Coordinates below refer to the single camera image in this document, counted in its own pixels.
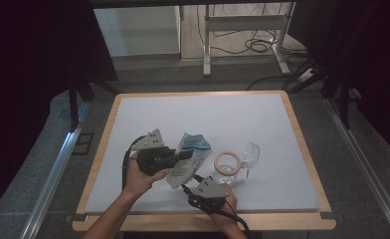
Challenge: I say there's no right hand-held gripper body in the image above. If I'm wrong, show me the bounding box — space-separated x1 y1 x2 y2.
187 176 231 214

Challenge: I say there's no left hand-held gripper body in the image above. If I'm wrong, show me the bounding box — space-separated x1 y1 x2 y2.
130 128 178 176

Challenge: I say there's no white and blue pouch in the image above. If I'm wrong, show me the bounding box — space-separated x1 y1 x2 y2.
165 132 213 189

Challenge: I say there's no glass jar with wooden ring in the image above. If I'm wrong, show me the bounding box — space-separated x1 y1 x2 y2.
213 141 261 185

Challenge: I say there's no person's left hand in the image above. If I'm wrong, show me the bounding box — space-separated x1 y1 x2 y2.
122 150 171 200

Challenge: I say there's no person's right hand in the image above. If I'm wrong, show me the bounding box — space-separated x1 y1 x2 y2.
210 183 240 231

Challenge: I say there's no wooden table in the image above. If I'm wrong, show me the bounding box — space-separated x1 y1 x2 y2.
72 90 337 232

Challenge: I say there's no white foam mat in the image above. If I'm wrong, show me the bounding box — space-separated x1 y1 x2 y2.
85 93 320 214

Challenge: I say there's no black stand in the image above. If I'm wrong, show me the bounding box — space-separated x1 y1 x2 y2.
321 66 354 130
68 78 97 131

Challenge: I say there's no white board panel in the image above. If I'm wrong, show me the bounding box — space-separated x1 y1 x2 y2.
93 5 182 58

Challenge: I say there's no white power strip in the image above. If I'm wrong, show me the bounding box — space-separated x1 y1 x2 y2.
296 67 315 83

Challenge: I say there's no black curtain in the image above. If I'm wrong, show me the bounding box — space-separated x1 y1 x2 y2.
0 0 119 221
288 0 390 162

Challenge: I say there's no left hand-held gripper black cable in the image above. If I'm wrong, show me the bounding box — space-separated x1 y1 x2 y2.
121 134 148 190

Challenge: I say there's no aluminium rail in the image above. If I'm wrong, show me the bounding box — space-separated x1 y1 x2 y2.
19 101 93 239
324 98 390 239

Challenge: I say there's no long black floor cable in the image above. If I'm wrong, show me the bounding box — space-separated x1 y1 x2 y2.
246 75 295 92

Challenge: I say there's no coiled black floor cable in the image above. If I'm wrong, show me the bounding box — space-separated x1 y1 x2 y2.
244 37 280 55

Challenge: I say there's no white metal desk frame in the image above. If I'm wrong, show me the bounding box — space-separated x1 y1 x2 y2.
202 2 296 78

